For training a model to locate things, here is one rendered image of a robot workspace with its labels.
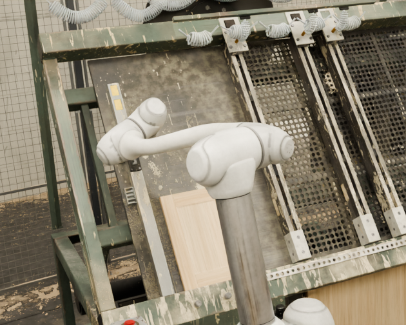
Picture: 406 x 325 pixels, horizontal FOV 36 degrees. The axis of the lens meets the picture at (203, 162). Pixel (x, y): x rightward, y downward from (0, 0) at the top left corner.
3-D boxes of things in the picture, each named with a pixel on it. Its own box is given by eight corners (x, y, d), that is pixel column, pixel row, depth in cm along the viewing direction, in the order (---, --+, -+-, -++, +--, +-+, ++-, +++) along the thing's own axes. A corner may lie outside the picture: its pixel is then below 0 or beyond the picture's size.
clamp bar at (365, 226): (357, 247, 281) (386, 233, 260) (276, 23, 316) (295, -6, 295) (376, 242, 285) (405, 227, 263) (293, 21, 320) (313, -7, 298)
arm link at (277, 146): (256, 114, 190) (224, 122, 182) (303, 122, 177) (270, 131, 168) (258, 155, 194) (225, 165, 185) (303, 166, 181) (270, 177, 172)
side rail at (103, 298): (96, 316, 245) (100, 312, 235) (41, 71, 278) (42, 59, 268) (112, 313, 247) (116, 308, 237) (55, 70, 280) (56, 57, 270)
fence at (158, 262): (160, 298, 249) (162, 296, 245) (106, 88, 277) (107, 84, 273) (172, 295, 250) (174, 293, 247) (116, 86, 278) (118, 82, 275)
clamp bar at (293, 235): (288, 264, 269) (312, 251, 247) (211, 29, 304) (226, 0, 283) (309, 260, 272) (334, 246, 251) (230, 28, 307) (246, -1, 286)
